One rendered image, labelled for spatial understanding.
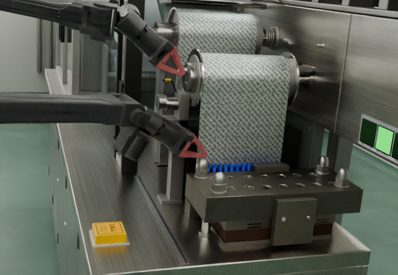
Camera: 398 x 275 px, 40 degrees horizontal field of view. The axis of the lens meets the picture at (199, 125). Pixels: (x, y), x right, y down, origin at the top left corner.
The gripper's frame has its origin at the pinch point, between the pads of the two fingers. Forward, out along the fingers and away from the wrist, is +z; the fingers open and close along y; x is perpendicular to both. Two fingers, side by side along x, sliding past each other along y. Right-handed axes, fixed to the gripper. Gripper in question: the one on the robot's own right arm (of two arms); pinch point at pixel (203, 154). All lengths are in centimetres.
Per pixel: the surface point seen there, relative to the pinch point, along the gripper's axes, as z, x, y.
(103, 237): -15.6, -26.0, 13.4
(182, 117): -7.6, 4.6, -7.1
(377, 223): 213, 3, -161
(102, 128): -3, -21, -85
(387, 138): 19.7, 26.4, 30.9
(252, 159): 12.6, 5.5, 0.3
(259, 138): 10.7, 11.1, 0.3
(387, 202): 239, 18, -193
